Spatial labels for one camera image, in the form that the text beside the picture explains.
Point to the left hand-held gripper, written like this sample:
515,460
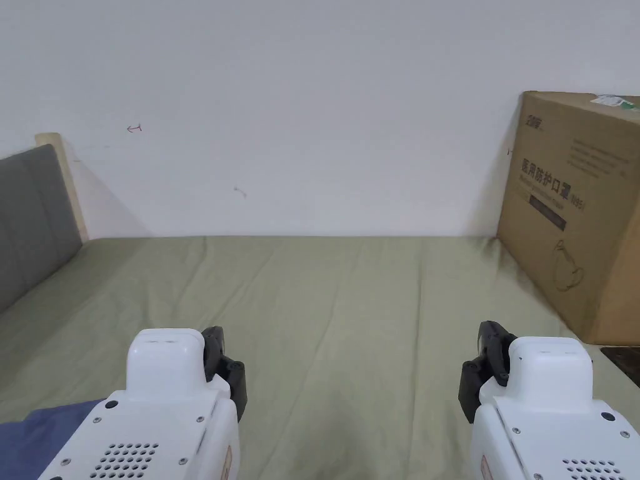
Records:
160,420

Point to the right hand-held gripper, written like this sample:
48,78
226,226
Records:
550,420

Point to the bed with pale green sheet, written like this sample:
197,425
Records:
325,300

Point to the brown cardboard carton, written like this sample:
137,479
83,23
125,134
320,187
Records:
575,210

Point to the dark blue garment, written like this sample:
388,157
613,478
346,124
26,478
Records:
35,440

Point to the grey padded headboard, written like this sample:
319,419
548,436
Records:
35,220

